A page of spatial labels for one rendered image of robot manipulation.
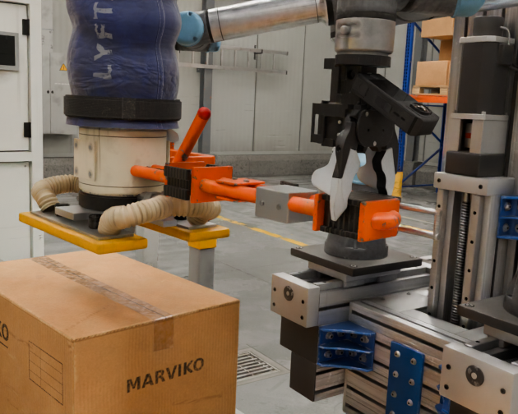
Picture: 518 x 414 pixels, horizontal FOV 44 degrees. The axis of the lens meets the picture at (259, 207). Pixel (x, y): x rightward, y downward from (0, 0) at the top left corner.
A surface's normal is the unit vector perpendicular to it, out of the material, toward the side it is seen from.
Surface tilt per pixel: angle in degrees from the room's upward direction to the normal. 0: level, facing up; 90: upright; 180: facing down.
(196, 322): 90
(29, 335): 90
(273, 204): 90
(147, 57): 74
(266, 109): 90
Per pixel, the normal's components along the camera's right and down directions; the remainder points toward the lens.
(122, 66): 0.06, -0.10
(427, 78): -0.84, 0.09
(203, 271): 0.64, 0.15
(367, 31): -0.12, 0.15
